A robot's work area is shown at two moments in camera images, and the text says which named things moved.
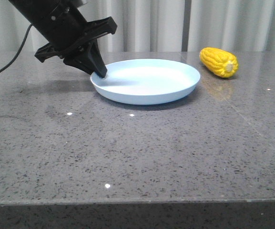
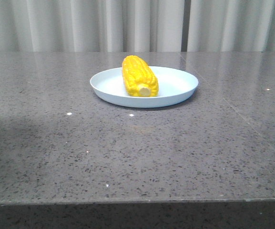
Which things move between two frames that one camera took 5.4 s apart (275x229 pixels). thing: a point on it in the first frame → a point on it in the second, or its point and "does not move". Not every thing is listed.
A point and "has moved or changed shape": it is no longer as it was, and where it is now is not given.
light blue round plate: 146,81 has moved or changed shape
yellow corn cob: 220,62 → 138,79
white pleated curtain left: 143,26 does not move
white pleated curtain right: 239,26 does not move
